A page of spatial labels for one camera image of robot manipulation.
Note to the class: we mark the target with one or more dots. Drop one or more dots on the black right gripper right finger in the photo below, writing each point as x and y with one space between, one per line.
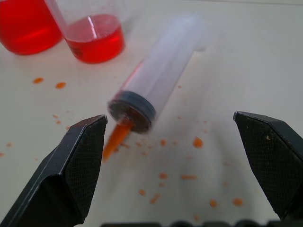
274 160

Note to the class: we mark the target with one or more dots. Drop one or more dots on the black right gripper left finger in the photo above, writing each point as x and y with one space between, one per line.
68 175

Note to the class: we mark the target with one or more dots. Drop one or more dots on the clear syringe with orange tip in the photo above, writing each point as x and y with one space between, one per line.
151 89

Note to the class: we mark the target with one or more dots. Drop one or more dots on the small beaker red liquid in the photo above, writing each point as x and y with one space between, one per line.
94 37

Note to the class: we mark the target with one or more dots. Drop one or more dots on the large beaker red liquid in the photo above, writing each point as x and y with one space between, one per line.
26 26

